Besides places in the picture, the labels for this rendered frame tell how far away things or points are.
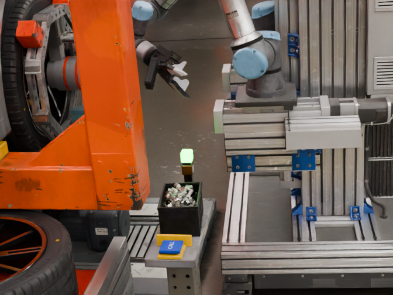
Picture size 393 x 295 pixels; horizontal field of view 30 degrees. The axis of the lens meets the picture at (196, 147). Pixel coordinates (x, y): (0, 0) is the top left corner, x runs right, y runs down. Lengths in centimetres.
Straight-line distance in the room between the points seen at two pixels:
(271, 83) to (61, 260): 97
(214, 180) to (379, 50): 150
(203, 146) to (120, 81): 209
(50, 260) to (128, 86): 62
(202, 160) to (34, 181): 178
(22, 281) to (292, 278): 109
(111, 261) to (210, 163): 177
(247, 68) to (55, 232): 86
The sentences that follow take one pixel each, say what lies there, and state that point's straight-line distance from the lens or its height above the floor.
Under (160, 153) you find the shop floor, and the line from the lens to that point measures 440.
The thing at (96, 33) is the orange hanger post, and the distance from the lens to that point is 239.
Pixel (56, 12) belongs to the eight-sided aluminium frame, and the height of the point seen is 111.
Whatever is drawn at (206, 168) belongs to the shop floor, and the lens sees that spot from 414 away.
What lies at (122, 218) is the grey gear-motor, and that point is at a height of 36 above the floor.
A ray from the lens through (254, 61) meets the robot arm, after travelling 251.
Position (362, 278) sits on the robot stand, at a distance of 292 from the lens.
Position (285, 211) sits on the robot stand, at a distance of 318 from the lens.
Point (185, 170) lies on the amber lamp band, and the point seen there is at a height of 59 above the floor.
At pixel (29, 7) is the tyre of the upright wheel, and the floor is 115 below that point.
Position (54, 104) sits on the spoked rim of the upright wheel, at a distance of 327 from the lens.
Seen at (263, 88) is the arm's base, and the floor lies 86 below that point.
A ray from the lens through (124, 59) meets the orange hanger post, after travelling 239.
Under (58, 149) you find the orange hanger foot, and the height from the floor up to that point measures 75.
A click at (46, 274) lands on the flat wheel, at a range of 234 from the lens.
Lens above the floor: 168
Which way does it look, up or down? 22 degrees down
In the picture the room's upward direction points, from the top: 4 degrees counter-clockwise
